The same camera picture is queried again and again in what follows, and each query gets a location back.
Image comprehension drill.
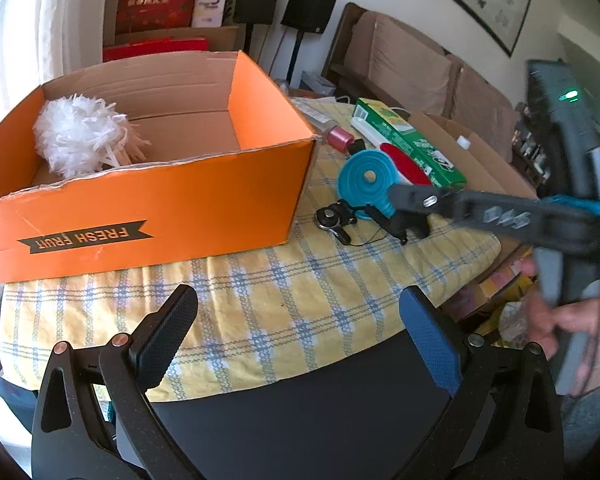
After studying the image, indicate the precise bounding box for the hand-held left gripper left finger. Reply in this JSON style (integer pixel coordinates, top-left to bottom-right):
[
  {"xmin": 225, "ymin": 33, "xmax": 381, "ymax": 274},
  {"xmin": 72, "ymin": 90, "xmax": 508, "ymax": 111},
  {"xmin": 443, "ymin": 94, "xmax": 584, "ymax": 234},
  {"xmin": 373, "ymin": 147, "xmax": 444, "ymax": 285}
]
[{"xmin": 30, "ymin": 284, "xmax": 201, "ymax": 480}]

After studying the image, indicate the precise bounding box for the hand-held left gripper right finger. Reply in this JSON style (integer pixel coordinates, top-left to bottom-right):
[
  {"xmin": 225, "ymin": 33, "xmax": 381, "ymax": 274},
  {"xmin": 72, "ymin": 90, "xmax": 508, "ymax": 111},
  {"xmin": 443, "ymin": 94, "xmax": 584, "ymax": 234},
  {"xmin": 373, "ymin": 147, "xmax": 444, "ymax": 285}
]
[{"xmin": 399, "ymin": 285, "xmax": 566, "ymax": 480}]

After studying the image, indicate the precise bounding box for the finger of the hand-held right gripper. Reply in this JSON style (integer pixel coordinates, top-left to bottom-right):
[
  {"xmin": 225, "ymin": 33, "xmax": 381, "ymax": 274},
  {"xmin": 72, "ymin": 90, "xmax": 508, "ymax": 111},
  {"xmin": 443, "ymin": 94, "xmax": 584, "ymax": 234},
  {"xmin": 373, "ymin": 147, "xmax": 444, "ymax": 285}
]
[
  {"xmin": 387, "ymin": 182, "xmax": 600, "ymax": 252},
  {"xmin": 375, "ymin": 210, "xmax": 432, "ymax": 246}
]

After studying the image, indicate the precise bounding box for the teal collapsible funnel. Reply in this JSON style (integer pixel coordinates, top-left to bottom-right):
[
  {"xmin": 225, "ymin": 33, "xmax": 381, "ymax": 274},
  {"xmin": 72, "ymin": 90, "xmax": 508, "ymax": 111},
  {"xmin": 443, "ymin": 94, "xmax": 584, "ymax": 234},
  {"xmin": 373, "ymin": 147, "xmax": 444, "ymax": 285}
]
[{"xmin": 337, "ymin": 150, "xmax": 407, "ymax": 222}]

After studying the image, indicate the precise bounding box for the green carton box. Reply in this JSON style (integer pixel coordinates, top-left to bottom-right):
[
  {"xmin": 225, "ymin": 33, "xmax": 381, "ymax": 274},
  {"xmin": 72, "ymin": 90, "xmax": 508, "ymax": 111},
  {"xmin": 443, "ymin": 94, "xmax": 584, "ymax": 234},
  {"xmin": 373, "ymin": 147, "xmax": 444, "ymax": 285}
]
[{"xmin": 351, "ymin": 97, "xmax": 468, "ymax": 191}]

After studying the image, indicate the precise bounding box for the orange cardboard box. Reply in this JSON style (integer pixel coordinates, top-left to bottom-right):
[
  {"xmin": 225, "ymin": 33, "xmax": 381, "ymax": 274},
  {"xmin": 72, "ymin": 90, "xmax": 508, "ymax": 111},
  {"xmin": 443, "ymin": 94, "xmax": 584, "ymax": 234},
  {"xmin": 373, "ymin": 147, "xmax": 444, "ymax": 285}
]
[{"xmin": 0, "ymin": 50, "xmax": 317, "ymax": 284}]

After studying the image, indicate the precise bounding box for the person's right forearm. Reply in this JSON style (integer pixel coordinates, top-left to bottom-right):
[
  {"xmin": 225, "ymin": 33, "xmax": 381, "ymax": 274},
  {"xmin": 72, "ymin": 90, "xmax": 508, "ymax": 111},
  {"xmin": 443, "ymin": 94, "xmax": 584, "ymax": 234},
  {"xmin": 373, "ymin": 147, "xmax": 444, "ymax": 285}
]
[{"xmin": 560, "ymin": 372, "xmax": 600, "ymax": 463}]

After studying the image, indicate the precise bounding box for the person's right hand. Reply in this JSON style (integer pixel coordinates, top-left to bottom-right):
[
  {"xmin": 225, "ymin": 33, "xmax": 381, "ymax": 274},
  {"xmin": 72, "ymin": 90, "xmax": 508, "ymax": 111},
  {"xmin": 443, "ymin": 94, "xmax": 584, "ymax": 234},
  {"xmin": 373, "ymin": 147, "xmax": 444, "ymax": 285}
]
[{"xmin": 522, "ymin": 260, "xmax": 600, "ymax": 397}]

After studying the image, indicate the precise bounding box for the brown cardboard box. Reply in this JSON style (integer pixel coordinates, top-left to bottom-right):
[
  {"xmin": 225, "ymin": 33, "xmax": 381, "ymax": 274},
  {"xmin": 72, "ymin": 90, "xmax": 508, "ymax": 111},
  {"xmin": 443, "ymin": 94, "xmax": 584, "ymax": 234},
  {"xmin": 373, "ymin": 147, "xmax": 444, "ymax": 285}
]
[{"xmin": 410, "ymin": 112, "xmax": 538, "ymax": 201}]

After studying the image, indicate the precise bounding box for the red and white lint brush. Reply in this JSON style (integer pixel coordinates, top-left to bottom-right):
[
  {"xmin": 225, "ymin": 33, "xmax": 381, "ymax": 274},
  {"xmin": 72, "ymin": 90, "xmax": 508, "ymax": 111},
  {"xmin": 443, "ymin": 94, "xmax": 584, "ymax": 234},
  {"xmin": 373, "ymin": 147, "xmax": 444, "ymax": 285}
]
[{"xmin": 352, "ymin": 119, "xmax": 433, "ymax": 187}]

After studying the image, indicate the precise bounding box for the yellow plaid tablecloth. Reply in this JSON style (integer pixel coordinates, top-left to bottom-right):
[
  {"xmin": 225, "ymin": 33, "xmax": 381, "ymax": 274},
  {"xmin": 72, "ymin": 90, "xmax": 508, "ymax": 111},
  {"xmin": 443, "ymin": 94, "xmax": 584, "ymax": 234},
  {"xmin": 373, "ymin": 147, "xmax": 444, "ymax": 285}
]
[{"xmin": 0, "ymin": 95, "xmax": 503, "ymax": 403}]

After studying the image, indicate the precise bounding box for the clear bottle with pink cap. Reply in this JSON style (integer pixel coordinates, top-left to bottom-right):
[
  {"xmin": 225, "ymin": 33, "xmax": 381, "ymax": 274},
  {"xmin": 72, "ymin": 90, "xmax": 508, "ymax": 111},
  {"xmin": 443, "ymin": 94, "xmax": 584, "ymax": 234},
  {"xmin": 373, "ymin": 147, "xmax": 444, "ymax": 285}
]
[{"xmin": 292, "ymin": 100, "xmax": 356, "ymax": 154}]

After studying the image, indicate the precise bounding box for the brown sofa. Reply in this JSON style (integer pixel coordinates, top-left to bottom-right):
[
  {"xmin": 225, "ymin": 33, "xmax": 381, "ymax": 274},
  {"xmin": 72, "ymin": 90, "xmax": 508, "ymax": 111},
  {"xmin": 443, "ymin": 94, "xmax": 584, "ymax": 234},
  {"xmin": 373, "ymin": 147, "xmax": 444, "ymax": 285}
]
[{"xmin": 322, "ymin": 2, "xmax": 523, "ymax": 166}]

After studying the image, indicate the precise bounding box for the white shredded paper pom-pom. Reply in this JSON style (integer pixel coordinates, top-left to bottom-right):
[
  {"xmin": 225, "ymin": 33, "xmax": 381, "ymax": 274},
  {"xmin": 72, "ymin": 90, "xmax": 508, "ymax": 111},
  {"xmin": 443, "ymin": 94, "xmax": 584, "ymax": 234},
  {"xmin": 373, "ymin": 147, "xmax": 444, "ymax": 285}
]
[{"xmin": 32, "ymin": 94, "xmax": 153, "ymax": 179}]

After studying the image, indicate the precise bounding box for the flat red box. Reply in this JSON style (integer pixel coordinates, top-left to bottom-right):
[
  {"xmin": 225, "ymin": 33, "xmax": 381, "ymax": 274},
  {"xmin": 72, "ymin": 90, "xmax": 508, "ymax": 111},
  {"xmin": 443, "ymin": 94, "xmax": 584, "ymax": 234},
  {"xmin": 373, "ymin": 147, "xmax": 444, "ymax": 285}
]
[{"xmin": 102, "ymin": 37, "xmax": 209, "ymax": 63}]

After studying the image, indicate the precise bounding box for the pink carton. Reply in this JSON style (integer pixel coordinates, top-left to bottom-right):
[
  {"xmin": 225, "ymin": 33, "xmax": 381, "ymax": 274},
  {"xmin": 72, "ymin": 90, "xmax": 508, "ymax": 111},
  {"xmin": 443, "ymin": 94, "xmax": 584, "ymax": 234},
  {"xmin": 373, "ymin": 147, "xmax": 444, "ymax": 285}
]
[{"xmin": 191, "ymin": 0, "xmax": 230, "ymax": 29}]

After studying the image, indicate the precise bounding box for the white curtain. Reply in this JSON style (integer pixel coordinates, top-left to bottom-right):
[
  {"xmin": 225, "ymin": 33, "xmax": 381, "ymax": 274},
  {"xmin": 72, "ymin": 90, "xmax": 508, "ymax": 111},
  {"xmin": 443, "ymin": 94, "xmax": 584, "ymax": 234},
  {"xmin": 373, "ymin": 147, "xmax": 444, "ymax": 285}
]
[{"xmin": 0, "ymin": 0, "xmax": 112, "ymax": 128}]

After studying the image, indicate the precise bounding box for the red gift bag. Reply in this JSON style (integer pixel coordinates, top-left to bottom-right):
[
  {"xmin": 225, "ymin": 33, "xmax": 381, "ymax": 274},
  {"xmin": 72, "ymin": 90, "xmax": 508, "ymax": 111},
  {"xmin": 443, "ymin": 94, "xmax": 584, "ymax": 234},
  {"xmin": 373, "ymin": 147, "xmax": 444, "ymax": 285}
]
[{"xmin": 115, "ymin": 0, "xmax": 205, "ymax": 36}]

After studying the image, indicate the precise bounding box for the black key fob with lanyard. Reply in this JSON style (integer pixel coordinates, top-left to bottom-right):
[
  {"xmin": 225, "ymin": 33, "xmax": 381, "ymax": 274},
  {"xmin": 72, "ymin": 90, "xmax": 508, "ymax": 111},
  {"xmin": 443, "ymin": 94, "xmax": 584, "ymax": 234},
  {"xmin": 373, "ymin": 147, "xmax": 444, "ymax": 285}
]
[{"xmin": 313, "ymin": 200, "xmax": 383, "ymax": 249}]

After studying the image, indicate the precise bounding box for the white cable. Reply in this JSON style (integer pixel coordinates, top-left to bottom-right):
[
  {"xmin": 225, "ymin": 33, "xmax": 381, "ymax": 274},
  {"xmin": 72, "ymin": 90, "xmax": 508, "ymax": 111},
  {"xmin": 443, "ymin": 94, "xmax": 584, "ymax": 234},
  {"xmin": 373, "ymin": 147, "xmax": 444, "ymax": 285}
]
[{"xmin": 336, "ymin": 94, "xmax": 411, "ymax": 113}]

